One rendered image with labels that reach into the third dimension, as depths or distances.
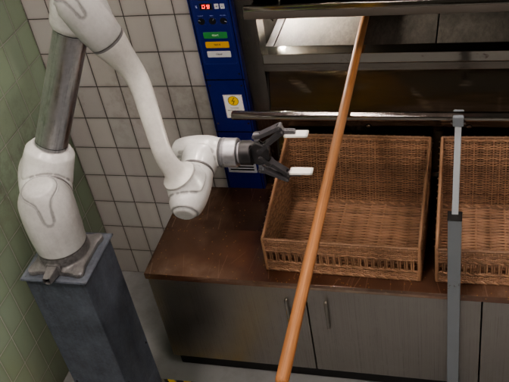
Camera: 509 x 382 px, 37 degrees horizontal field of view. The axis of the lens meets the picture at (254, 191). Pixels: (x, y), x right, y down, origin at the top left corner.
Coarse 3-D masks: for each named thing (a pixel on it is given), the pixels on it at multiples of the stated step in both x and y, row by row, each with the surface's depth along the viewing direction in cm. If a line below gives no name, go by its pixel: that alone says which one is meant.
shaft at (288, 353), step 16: (368, 16) 281; (352, 64) 255; (352, 80) 248; (336, 128) 228; (336, 144) 222; (336, 160) 218; (320, 192) 207; (320, 208) 201; (320, 224) 197; (304, 256) 189; (304, 272) 184; (304, 288) 180; (304, 304) 177; (288, 336) 170; (288, 352) 166; (288, 368) 163
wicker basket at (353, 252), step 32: (288, 160) 294; (384, 160) 286; (416, 160) 282; (288, 192) 297; (352, 192) 294; (416, 192) 287; (288, 224) 291; (352, 224) 286; (384, 224) 283; (416, 224) 280; (288, 256) 268; (320, 256) 264; (352, 256) 260; (384, 256) 256; (416, 256) 253
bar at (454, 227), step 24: (288, 120) 246; (312, 120) 243; (360, 120) 239; (384, 120) 237; (408, 120) 235; (432, 120) 232; (456, 120) 229; (480, 120) 228; (504, 120) 227; (456, 144) 231; (456, 168) 230; (456, 192) 229; (456, 216) 227; (456, 240) 231; (456, 264) 237; (456, 288) 244; (456, 312) 251; (456, 336) 258; (456, 360) 266
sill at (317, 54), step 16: (272, 48) 278; (288, 48) 277; (304, 48) 275; (320, 48) 273; (336, 48) 271; (352, 48) 269; (368, 48) 268; (384, 48) 266; (400, 48) 264; (416, 48) 263; (432, 48) 261; (448, 48) 259; (464, 48) 258; (480, 48) 256; (496, 48) 255
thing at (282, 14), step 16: (256, 0) 262; (272, 0) 260; (288, 0) 258; (304, 0) 255; (320, 0) 253; (336, 0) 251; (352, 0) 249; (368, 0) 247; (256, 16) 250; (272, 16) 248; (288, 16) 247; (304, 16) 245; (320, 16) 244; (336, 16) 243; (352, 16) 242
